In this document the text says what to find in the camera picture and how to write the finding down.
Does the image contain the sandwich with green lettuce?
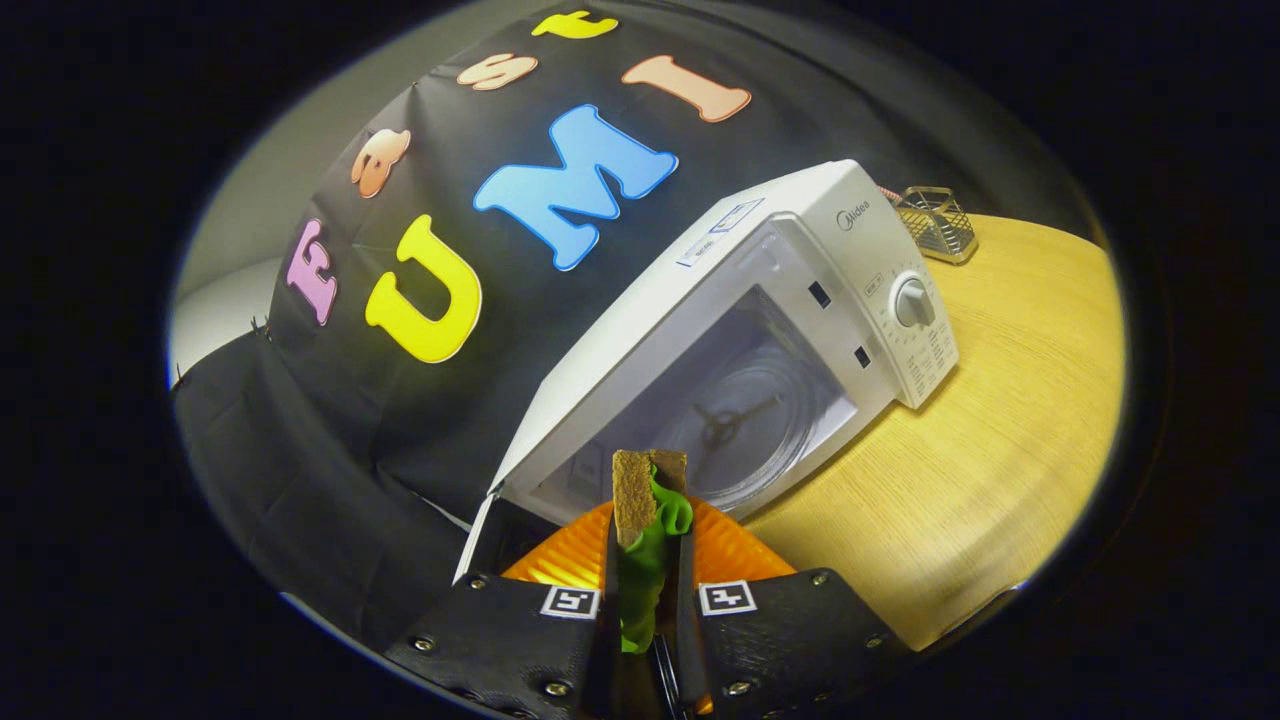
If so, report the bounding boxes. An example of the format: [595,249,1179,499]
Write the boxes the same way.
[610,449,696,656]

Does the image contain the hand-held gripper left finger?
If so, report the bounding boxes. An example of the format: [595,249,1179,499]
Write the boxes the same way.
[385,500,616,720]

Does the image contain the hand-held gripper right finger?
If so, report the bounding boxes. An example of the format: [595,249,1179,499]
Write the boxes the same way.
[672,498,913,720]

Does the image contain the white microwave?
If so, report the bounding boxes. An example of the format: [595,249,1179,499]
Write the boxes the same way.
[453,159,960,586]

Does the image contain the wire mesh holder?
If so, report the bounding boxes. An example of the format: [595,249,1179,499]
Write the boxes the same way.
[893,186,980,266]

